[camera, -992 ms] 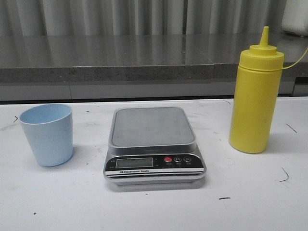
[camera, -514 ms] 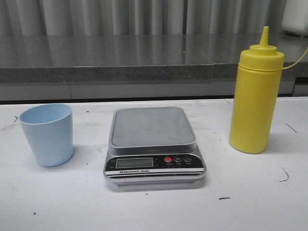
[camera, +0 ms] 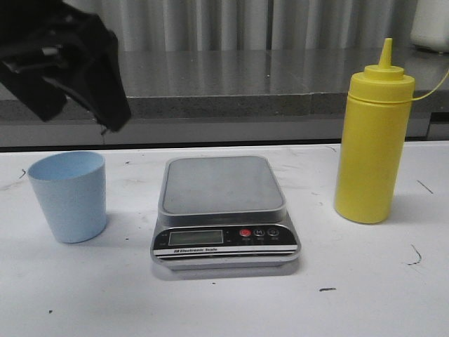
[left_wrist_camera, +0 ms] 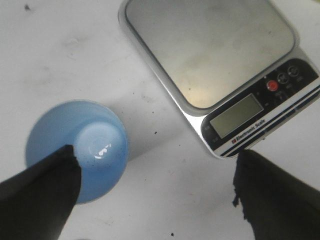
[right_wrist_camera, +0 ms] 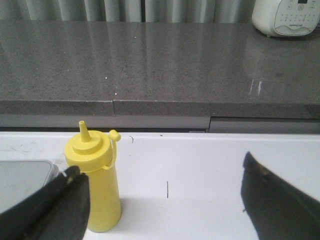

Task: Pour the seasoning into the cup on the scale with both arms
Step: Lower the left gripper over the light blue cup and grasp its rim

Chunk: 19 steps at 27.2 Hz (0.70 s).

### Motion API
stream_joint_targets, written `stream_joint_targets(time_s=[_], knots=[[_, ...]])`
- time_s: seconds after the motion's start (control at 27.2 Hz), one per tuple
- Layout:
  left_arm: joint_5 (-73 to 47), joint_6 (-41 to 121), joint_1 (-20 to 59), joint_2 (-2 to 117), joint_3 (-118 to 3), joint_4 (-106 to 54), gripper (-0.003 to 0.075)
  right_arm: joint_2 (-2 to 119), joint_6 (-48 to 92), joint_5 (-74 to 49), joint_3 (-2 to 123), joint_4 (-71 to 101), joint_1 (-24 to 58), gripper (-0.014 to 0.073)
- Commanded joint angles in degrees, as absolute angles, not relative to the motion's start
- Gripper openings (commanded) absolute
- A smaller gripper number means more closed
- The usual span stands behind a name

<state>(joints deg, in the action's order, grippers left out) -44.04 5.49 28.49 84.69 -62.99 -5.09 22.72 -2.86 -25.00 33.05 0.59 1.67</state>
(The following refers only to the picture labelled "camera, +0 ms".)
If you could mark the grey stone counter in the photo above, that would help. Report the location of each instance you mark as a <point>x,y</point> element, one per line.
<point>206,98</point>

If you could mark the light blue plastic cup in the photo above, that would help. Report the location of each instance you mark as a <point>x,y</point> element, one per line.
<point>70,189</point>

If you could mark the yellow squeeze bottle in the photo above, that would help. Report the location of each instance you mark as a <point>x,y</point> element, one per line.
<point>379,101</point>

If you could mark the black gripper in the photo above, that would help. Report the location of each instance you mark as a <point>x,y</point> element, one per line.
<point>79,54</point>

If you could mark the silver electronic kitchen scale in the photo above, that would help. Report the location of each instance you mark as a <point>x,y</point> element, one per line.
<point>222,212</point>

